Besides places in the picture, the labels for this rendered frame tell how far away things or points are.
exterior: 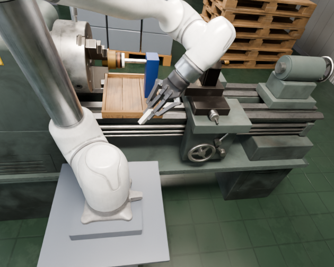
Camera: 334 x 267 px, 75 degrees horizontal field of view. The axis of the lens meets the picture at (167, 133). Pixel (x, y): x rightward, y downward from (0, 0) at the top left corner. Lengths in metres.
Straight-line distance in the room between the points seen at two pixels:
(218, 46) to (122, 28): 2.60
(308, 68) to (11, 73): 1.38
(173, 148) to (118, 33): 2.17
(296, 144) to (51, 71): 1.41
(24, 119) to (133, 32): 2.38
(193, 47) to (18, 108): 0.72
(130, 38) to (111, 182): 2.74
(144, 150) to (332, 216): 1.70
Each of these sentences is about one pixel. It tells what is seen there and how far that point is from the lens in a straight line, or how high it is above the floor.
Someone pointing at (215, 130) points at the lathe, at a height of 0.89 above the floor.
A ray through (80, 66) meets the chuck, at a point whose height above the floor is 1.12.
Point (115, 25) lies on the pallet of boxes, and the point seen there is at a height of 0.49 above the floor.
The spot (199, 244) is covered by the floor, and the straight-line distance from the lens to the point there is 1.75.
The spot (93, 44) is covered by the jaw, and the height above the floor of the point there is 1.19.
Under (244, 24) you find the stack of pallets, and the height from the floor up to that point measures 0.66.
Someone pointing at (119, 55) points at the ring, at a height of 1.11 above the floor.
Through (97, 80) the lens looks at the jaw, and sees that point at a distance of 1.14.
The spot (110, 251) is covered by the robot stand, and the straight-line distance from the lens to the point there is 0.90.
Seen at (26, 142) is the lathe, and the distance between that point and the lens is 1.20.
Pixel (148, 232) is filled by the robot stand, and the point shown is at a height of 0.75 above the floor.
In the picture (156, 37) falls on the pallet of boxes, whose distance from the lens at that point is 3.26.
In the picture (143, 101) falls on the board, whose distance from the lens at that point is 1.19.
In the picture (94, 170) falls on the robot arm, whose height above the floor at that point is 1.06.
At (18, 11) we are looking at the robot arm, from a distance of 0.59.
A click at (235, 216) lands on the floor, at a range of 1.93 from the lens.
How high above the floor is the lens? 1.61
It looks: 45 degrees down
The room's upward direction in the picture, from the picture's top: 10 degrees clockwise
